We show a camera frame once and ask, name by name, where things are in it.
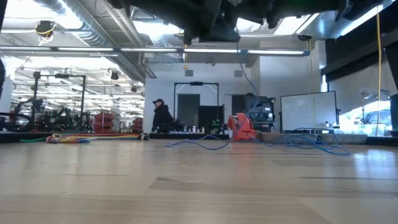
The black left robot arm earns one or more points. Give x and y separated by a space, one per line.
149 9

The long light bar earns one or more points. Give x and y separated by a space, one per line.
149 49

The black equipment cabinet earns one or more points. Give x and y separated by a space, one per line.
261 109

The whiteboard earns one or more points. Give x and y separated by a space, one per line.
308 112

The red tape dispenser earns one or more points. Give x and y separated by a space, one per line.
244 124

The person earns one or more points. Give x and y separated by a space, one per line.
162 118

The red tool cart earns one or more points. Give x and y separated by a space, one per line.
104 121
137 124

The grey tool case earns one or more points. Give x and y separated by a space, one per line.
342 139

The black ceiling camera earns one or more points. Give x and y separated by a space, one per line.
304 37

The black rig frame with camera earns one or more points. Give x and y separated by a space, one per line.
196 83

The black rig frame with arms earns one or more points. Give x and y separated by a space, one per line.
83 93

